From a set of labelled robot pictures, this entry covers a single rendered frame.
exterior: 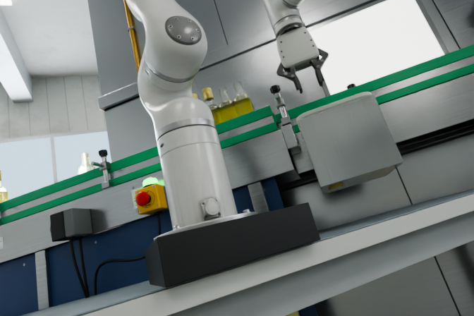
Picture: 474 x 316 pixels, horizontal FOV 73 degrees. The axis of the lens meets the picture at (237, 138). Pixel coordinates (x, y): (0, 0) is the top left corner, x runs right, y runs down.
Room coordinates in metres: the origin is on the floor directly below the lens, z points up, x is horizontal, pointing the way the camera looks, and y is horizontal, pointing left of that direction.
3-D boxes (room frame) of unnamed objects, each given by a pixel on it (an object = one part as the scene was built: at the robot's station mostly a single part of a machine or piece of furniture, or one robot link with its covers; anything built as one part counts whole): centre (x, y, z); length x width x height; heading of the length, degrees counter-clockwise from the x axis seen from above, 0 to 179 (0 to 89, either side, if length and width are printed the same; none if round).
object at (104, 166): (0.97, 0.44, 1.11); 0.07 x 0.04 x 0.13; 169
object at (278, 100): (0.90, -0.15, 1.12); 0.17 x 0.03 x 0.12; 169
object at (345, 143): (0.80, -0.25, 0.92); 0.27 x 0.17 x 0.15; 169
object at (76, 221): (0.97, 0.56, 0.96); 0.08 x 0.08 x 0.08; 79
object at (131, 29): (1.27, 0.34, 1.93); 0.03 x 0.03 x 0.72; 79
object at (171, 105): (0.63, 0.11, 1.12); 0.19 x 0.12 x 0.24; 30
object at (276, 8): (0.78, -0.23, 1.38); 0.09 x 0.08 x 0.13; 29
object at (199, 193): (0.60, 0.10, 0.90); 0.19 x 0.19 x 0.18
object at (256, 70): (1.13, -0.34, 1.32); 0.90 x 0.03 x 0.34; 79
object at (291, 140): (0.92, -0.15, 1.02); 0.09 x 0.04 x 0.07; 169
